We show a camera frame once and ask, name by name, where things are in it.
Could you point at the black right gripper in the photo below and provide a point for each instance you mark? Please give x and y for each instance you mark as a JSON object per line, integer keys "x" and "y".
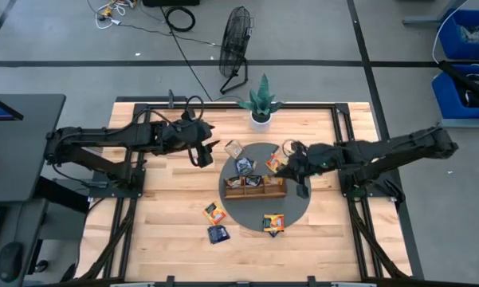
{"x": 316, "y": 159}

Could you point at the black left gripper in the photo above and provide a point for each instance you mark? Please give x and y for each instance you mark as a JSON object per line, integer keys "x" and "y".
{"x": 183, "y": 135}

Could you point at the black tea packet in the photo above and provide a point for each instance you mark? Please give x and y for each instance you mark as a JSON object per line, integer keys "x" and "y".
{"x": 253, "y": 180}

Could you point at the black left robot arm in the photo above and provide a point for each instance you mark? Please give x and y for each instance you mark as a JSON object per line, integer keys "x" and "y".
{"x": 103, "y": 137}

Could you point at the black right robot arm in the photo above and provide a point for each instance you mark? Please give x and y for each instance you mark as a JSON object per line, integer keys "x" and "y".
{"x": 402, "y": 149}

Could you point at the wooden tea organizer box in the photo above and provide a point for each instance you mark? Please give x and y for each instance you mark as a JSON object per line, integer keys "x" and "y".
{"x": 255, "y": 194}

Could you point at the round grey mat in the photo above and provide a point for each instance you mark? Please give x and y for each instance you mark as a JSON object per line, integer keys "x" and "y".
{"x": 255, "y": 211}

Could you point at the white plant pot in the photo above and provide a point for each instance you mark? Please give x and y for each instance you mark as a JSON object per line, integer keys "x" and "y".
{"x": 261, "y": 124}

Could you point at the green succulent plant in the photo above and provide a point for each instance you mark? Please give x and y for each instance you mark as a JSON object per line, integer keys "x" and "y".
{"x": 261, "y": 101}

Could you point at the black floor fan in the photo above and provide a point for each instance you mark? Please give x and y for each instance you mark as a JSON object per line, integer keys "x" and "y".
{"x": 235, "y": 40}

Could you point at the black box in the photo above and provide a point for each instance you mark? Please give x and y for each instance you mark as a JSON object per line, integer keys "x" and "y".
{"x": 171, "y": 2}

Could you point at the blue storage bin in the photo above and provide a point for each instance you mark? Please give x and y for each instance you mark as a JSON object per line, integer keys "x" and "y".
{"x": 450, "y": 40}
{"x": 446, "y": 99}

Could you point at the black desk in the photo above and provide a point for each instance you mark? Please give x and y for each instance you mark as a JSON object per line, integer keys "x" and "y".
{"x": 24, "y": 151}

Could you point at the grey table leg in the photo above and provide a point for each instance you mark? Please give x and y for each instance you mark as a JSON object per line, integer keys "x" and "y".
{"x": 422, "y": 20}

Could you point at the blue screen monitor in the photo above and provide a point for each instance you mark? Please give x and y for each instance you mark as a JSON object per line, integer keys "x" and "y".
{"x": 0, "y": 111}

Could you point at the black computer mouse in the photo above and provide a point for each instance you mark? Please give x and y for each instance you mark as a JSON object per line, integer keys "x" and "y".
{"x": 10, "y": 261}

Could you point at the black aluminium rig frame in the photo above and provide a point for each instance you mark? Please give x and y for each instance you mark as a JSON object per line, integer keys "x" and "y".
{"x": 223, "y": 105}

